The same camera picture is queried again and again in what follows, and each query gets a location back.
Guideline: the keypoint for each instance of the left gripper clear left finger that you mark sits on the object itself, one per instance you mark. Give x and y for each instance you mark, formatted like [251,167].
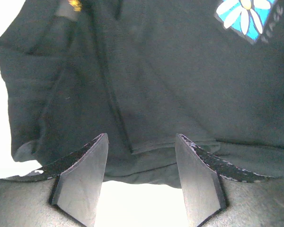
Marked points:
[79,178]

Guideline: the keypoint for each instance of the left gripper clear right finger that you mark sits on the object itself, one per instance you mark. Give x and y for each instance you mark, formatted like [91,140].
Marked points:
[200,174]

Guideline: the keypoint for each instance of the black t shirt daisy logo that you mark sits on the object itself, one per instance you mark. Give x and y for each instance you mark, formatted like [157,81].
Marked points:
[143,71]

